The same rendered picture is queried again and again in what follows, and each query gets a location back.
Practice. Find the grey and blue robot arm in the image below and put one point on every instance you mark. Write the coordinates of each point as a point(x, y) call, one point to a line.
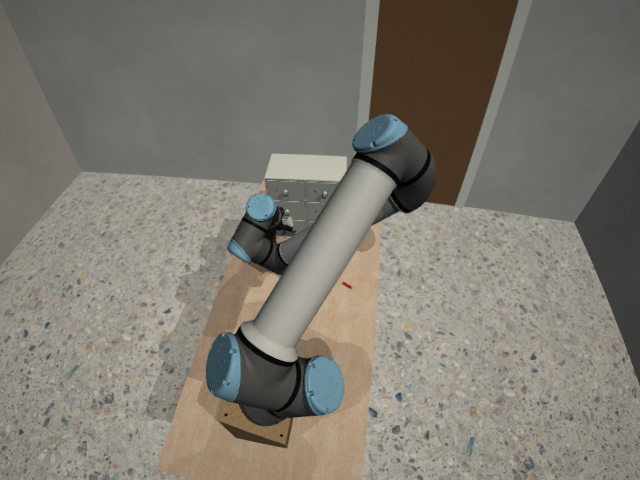
point(258, 366)

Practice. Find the grey chest of drawers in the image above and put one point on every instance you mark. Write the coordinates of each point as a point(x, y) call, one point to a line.
point(298, 167)

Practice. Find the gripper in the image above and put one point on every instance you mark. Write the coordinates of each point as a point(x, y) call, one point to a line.
point(288, 225)

